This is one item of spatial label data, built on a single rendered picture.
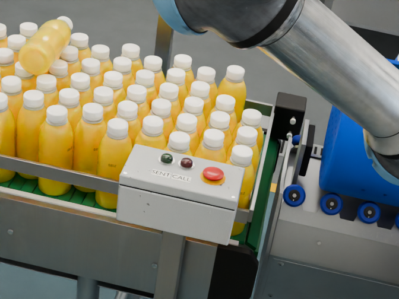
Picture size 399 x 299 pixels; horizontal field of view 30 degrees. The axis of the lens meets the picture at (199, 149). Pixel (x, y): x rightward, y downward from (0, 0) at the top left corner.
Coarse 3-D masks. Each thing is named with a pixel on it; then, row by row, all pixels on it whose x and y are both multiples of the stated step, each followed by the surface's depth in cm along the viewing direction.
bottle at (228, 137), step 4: (208, 124) 147; (204, 128) 148; (208, 128) 147; (212, 128) 146; (216, 128) 146; (224, 128) 146; (228, 128) 147; (224, 132) 146; (228, 132) 147; (200, 136) 149; (224, 136) 146; (228, 136) 147; (200, 140) 148; (224, 140) 146; (228, 140) 147; (224, 144) 147; (228, 144) 147
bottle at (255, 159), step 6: (234, 144) 144; (240, 144) 142; (246, 144) 142; (252, 144) 143; (228, 150) 145; (252, 150) 143; (258, 150) 145; (228, 156) 144; (252, 156) 143; (258, 156) 145; (252, 162) 143; (258, 162) 145
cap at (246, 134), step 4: (240, 128) 143; (244, 128) 143; (248, 128) 144; (252, 128) 144; (240, 132) 142; (244, 132) 142; (248, 132) 142; (252, 132) 143; (256, 132) 143; (240, 136) 142; (244, 136) 141; (248, 136) 141; (252, 136) 141; (256, 136) 142; (240, 140) 142; (244, 140) 142; (248, 140) 142; (252, 140) 142
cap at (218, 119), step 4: (216, 112) 147; (220, 112) 147; (224, 112) 147; (212, 116) 145; (216, 116) 146; (220, 116) 146; (224, 116) 146; (228, 116) 146; (212, 120) 145; (216, 120) 145; (220, 120) 145; (224, 120) 145; (228, 120) 145; (212, 124) 146; (216, 124) 145; (220, 124) 145; (224, 124) 145; (228, 124) 146; (220, 128) 145
